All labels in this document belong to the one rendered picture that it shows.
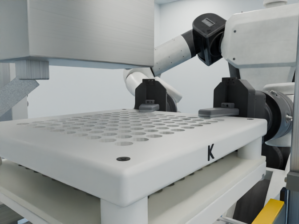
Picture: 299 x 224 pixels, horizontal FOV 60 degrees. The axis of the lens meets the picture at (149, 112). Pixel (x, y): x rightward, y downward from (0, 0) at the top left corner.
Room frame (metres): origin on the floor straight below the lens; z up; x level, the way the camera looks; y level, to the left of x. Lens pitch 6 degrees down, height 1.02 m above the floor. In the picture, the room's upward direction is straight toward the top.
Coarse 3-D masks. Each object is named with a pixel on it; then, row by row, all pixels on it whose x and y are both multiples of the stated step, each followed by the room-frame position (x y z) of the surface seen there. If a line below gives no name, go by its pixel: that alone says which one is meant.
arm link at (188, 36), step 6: (192, 30) 0.92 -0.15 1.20; (186, 36) 0.89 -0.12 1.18; (192, 36) 0.89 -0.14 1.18; (198, 36) 0.90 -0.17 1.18; (186, 42) 0.88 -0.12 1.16; (192, 42) 0.88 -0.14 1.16; (198, 42) 0.92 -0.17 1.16; (192, 48) 0.89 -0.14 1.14; (198, 48) 0.94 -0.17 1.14; (192, 54) 0.90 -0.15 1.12; (198, 54) 0.98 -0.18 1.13; (204, 54) 0.95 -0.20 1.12
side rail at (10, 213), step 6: (0, 210) 0.30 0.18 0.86; (6, 210) 0.31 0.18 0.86; (12, 210) 0.31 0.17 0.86; (0, 216) 0.30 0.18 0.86; (6, 216) 0.31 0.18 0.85; (12, 216) 0.31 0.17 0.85; (18, 216) 0.32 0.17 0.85; (0, 222) 0.30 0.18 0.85; (6, 222) 0.31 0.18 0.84; (12, 222) 0.31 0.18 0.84
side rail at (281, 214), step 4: (284, 204) 0.30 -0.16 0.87; (284, 208) 0.30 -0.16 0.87; (280, 212) 0.28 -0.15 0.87; (284, 212) 0.30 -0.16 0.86; (276, 216) 0.27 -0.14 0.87; (280, 216) 0.28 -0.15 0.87; (284, 216) 0.30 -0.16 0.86; (276, 220) 0.27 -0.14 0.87; (280, 220) 0.28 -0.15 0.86; (284, 220) 0.30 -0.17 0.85
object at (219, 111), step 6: (210, 108) 0.35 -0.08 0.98; (216, 108) 0.35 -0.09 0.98; (222, 108) 0.35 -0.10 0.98; (228, 108) 0.35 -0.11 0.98; (234, 108) 0.36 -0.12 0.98; (198, 114) 0.34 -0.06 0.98; (204, 114) 0.33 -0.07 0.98; (210, 114) 0.32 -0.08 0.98; (216, 114) 0.33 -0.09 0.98; (222, 114) 0.34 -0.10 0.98; (228, 114) 0.34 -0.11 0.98; (234, 114) 0.35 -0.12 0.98
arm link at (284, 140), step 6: (282, 96) 0.43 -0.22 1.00; (288, 96) 0.47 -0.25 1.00; (288, 102) 0.43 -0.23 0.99; (288, 132) 0.45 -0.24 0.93; (276, 138) 0.44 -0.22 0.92; (282, 138) 0.48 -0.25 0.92; (288, 138) 0.47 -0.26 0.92; (270, 144) 0.49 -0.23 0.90; (276, 144) 0.48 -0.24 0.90; (282, 144) 0.47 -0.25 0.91; (288, 144) 0.47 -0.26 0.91
